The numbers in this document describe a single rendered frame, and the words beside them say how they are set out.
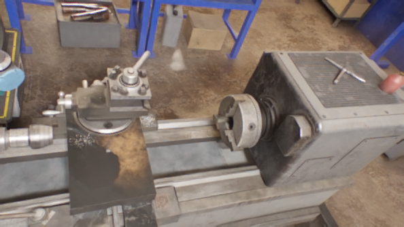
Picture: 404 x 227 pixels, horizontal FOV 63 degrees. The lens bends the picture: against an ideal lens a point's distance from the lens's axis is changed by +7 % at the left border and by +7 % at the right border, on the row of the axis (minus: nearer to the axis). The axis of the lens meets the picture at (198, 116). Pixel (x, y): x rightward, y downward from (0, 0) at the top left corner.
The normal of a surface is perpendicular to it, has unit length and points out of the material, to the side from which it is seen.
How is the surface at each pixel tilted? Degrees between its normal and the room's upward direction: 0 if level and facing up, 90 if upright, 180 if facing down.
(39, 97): 0
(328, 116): 0
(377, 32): 90
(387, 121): 45
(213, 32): 90
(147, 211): 0
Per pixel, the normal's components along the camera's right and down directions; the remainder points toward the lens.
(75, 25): 0.33, 0.76
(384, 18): -0.92, 0.06
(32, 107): 0.26, -0.63
